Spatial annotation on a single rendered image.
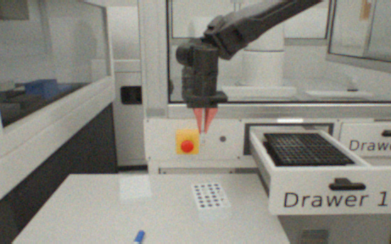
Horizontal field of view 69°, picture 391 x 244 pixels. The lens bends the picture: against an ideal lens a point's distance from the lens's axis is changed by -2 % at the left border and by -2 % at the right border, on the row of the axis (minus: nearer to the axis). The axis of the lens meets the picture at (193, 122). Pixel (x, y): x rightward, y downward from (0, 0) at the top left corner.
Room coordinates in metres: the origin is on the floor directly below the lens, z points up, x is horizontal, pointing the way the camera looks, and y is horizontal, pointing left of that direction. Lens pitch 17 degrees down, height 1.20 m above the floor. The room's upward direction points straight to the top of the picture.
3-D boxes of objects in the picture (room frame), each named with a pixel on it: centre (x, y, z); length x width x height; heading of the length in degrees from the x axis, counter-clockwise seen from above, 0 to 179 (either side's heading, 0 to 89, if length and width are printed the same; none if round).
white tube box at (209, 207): (0.67, -0.04, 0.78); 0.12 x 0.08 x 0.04; 9
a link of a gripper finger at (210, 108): (0.66, -0.02, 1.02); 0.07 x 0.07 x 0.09; 7
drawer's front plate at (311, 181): (0.56, -0.31, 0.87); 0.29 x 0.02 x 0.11; 91
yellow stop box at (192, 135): (0.85, 0.02, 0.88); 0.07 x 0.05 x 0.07; 91
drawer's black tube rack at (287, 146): (0.76, -0.31, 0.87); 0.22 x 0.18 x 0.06; 1
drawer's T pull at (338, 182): (0.53, -0.31, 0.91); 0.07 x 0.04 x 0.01; 91
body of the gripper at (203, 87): (0.66, -0.03, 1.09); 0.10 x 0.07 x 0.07; 97
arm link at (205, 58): (0.66, -0.02, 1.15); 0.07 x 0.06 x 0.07; 30
